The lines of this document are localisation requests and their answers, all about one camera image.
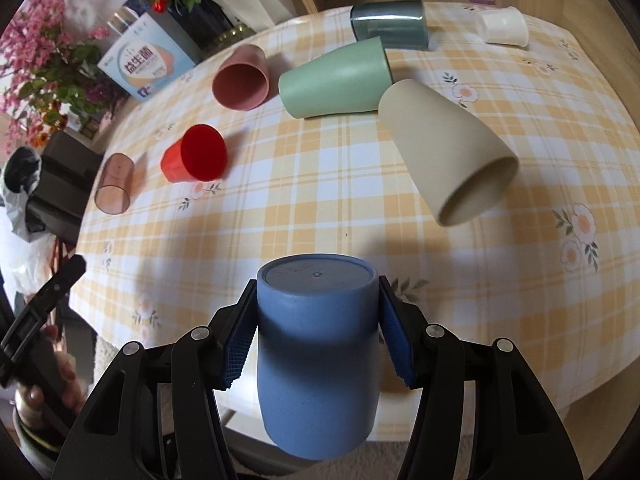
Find pink flower bush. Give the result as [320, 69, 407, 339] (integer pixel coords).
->
[0, 0, 132, 157]

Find beige cup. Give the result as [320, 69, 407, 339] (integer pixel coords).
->
[377, 79, 520, 227]

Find transparent brown cup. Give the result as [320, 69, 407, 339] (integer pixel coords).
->
[95, 153, 135, 216]

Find transparent teal cup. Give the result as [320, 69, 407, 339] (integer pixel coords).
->
[350, 1, 431, 52]

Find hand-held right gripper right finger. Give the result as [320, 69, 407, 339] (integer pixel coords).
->
[377, 275, 586, 480]

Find dark blue vase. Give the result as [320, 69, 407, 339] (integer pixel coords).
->
[167, 0, 236, 52]

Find yellow plaid floral tablecloth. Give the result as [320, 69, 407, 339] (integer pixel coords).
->
[67, 2, 640, 442]

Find black chair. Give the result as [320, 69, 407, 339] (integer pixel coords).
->
[25, 130, 104, 247]

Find white and blue carton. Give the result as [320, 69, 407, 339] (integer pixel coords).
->
[97, 11, 199, 104]

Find white cup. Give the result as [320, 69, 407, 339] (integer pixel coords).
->
[472, 6, 530, 49]

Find blue cup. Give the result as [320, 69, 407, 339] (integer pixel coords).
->
[255, 254, 382, 461]

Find red cup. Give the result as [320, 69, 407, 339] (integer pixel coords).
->
[160, 124, 229, 184]

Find white paper bag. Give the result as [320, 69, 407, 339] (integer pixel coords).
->
[204, 0, 297, 32]

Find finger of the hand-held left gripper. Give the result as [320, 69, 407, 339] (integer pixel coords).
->
[0, 254, 87, 387]

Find green cup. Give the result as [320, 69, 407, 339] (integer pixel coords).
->
[278, 37, 395, 120]

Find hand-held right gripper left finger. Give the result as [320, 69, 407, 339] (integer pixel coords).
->
[50, 278, 259, 480]

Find pink cup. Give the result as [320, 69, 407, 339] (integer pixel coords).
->
[212, 44, 271, 111]

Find person's left hand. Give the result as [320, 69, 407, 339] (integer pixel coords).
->
[22, 325, 91, 417]

